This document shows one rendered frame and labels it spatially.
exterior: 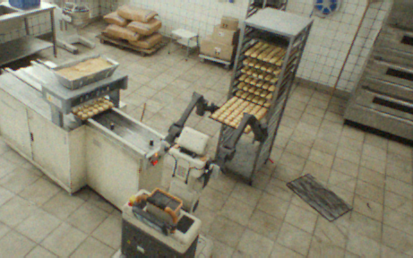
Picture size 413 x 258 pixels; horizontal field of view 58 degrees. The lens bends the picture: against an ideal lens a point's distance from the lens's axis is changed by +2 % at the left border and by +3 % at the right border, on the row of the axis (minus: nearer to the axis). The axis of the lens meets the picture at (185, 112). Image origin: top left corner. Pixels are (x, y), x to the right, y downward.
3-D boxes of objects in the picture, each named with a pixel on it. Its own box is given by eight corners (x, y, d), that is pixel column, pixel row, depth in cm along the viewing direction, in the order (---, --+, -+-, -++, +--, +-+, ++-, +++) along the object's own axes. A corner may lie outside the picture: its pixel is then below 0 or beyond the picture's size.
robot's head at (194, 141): (200, 155, 252) (209, 135, 254) (175, 142, 260) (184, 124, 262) (205, 158, 265) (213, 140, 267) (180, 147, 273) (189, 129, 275)
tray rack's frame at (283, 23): (251, 187, 405) (296, 36, 310) (210, 167, 425) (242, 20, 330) (270, 159, 454) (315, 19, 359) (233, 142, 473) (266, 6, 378)
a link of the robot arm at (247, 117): (244, 107, 281) (255, 110, 276) (246, 116, 292) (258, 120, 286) (216, 152, 264) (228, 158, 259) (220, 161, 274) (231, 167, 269)
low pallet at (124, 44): (95, 41, 706) (95, 36, 700) (118, 30, 769) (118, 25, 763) (149, 58, 669) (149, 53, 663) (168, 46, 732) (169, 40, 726)
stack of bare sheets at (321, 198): (286, 184, 421) (286, 183, 420) (308, 175, 443) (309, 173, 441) (330, 222, 382) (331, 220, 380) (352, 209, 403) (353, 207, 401)
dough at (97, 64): (52, 76, 318) (51, 70, 315) (99, 60, 356) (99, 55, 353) (72, 88, 306) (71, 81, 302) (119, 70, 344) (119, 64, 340)
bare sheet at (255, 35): (287, 49, 323) (287, 47, 322) (245, 37, 338) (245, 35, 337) (305, 32, 368) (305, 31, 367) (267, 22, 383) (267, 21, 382)
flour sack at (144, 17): (114, 16, 683) (114, 7, 674) (125, 11, 717) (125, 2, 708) (149, 25, 665) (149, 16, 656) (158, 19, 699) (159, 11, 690)
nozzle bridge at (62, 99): (44, 116, 334) (40, 84, 316) (105, 91, 385) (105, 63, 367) (67, 133, 319) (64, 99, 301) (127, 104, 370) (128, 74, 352)
